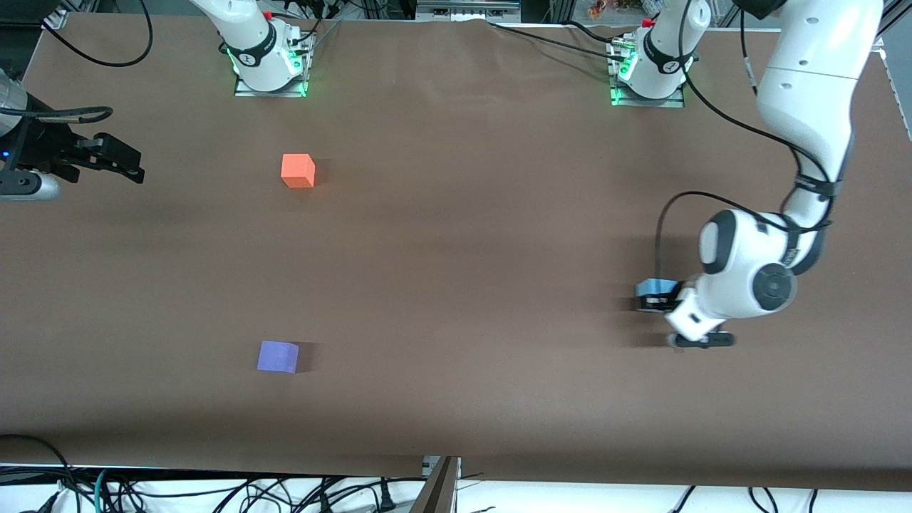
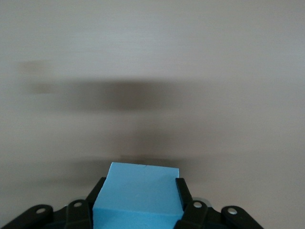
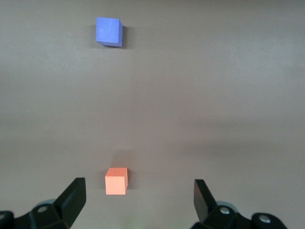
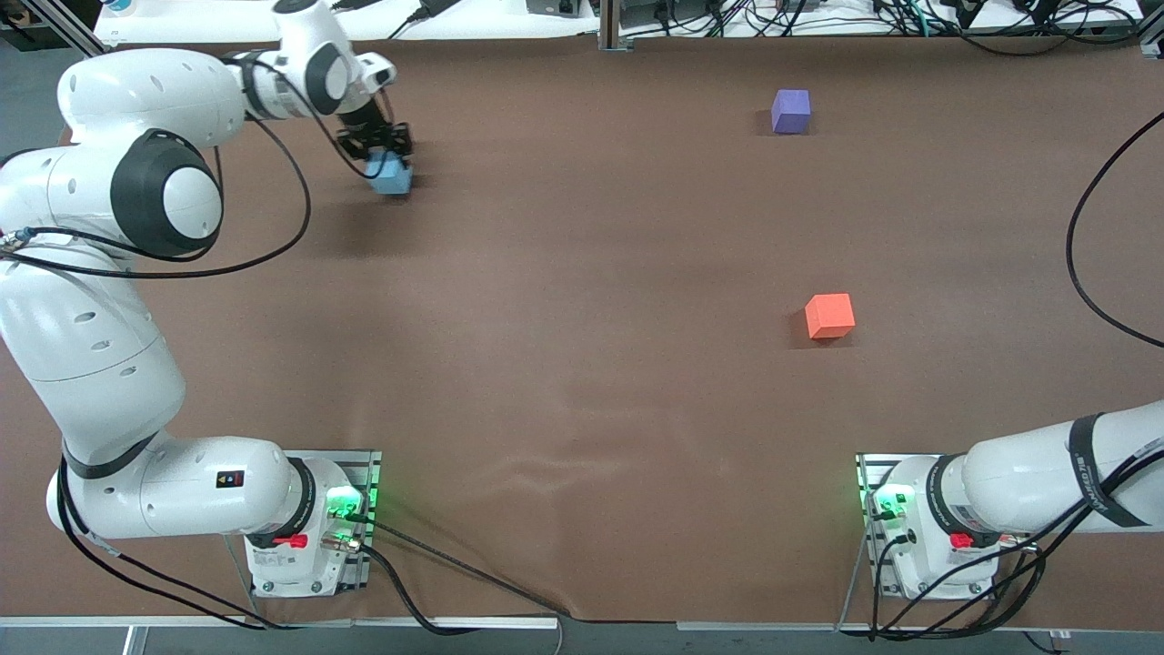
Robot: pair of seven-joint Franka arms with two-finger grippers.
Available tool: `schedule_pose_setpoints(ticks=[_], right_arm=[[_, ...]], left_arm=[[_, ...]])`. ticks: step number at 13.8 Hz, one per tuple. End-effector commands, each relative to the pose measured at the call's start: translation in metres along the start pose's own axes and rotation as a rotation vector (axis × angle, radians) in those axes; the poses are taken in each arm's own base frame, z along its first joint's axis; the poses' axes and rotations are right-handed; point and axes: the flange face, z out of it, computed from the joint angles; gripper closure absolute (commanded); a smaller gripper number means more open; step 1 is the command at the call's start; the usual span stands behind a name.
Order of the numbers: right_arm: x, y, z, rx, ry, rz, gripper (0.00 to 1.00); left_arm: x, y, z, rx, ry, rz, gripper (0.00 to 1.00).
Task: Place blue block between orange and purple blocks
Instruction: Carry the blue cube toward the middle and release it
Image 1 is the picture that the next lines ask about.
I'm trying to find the grey metal beam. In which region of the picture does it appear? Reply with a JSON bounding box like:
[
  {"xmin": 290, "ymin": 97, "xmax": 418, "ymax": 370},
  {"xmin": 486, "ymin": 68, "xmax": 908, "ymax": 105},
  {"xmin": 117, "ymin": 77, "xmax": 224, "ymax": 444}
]
[{"xmin": 409, "ymin": 457, "xmax": 458, "ymax": 513}]

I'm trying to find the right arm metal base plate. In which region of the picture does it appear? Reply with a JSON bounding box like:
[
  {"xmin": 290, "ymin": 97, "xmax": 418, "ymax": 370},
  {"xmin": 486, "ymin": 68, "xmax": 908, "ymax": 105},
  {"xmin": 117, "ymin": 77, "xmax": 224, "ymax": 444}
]
[{"xmin": 234, "ymin": 32, "xmax": 311, "ymax": 98}]

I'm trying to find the black cable lying on table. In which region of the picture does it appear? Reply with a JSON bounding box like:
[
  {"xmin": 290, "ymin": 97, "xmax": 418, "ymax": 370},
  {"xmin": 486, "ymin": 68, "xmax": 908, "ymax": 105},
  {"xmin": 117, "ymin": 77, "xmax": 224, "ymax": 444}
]
[{"xmin": 487, "ymin": 21, "xmax": 622, "ymax": 59}]

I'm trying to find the purple block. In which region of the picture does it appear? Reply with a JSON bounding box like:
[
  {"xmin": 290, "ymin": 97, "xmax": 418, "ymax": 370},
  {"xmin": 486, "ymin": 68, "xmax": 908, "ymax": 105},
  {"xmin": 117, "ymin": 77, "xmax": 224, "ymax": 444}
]
[{"xmin": 256, "ymin": 340, "xmax": 301, "ymax": 374}]

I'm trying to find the grey power strip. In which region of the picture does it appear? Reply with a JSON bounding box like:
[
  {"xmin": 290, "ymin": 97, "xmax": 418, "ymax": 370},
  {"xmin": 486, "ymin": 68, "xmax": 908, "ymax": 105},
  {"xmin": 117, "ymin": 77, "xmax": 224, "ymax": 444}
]
[{"xmin": 416, "ymin": 0, "xmax": 522, "ymax": 21}]

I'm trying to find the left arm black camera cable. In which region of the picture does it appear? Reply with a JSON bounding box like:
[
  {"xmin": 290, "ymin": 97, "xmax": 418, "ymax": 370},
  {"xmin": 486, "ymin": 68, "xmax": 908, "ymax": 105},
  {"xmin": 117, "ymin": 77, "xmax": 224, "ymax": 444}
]
[{"xmin": 655, "ymin": 0, "xmax": 840, "ymax": 286}]

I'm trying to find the aluminium frame corner bracket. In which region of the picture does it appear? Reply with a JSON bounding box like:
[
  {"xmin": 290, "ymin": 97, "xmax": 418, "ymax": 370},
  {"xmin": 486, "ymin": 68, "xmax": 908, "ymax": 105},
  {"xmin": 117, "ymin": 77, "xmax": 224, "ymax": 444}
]
[{"xmin": 41, "ymin": 0, "xmax": 73, "ymax": 30}]

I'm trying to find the black base cable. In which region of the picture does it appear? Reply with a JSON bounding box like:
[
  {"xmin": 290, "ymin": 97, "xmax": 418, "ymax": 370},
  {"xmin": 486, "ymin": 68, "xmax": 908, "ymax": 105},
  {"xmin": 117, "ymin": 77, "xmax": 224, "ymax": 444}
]
[{"xmin": 281, "ymin": 0, "xmax": 344, "ymax": 45}]

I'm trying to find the aluminium frame profile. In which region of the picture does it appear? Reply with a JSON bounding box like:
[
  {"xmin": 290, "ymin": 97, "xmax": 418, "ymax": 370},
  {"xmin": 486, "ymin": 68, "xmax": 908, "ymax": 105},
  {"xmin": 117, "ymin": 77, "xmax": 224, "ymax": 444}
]
[{"xmin": 875, "ymin": 0, "xmax": 912, "ymax": 52}]

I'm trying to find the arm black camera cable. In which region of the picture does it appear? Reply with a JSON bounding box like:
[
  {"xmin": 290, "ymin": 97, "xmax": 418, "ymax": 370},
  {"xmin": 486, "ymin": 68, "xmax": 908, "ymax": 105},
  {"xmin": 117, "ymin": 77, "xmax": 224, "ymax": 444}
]
[
  {"xmin": 32, "ymin": 0, "xmax": 153, "ymax": 128},
  {"xmin": 655, "ymin": 0, "xmax": 840, "ymax": 286}
]

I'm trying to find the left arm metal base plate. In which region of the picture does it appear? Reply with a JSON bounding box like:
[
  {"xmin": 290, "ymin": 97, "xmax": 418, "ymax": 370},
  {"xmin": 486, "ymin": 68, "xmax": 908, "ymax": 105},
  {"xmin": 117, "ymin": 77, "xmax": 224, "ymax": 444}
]
[{"xmin": 608, "ymin": 39, "xmax": 687, "ymax": 109}]

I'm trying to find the orange block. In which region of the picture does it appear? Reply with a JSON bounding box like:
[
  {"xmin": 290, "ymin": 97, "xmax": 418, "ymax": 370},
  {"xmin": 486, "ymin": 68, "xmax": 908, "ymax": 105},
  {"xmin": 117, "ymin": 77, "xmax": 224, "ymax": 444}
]
[{"xmin": 281, "ymin": 153, "xmax": 316, "ymax": 189}]

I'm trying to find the tangled black cable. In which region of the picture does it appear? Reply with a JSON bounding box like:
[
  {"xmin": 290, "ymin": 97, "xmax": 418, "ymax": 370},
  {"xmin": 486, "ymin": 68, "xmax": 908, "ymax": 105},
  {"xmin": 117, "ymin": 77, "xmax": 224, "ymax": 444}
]
[{"xmin": 107, "ymin": 473, "xmax": 430, "ymax": 513}]

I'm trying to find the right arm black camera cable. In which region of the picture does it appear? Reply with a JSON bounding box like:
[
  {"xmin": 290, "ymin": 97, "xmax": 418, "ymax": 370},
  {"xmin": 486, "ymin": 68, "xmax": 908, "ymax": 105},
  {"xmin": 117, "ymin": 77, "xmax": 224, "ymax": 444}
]
[{"xmin": 32, "ymin": 0, "xmax": 153, "ymax": 128}]

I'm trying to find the brown table cover sheet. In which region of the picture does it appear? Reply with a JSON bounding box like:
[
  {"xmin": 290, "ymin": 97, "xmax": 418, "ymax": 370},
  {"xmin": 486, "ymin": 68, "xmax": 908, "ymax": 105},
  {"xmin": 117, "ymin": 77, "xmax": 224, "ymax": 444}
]
[{"xmin": 0, "ymin": 13, "xmax": 912, "ymax": 492}]

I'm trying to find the black arched cable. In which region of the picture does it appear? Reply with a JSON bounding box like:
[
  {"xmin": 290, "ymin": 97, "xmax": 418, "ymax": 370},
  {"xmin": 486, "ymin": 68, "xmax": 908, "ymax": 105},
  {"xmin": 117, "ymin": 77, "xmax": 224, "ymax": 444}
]
[{"xmin": 0, "ymin": 433, "xmax": 76, "ymax": 513}]

